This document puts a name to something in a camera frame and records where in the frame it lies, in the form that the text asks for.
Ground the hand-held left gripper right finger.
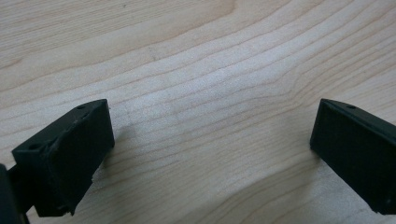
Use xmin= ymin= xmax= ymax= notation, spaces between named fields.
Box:
xmin=309 ymin=98 xmax=396 ymax=216

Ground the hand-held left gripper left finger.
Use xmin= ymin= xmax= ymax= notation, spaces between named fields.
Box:
xmin=11 ymin=98 xmax=116 ymax=218

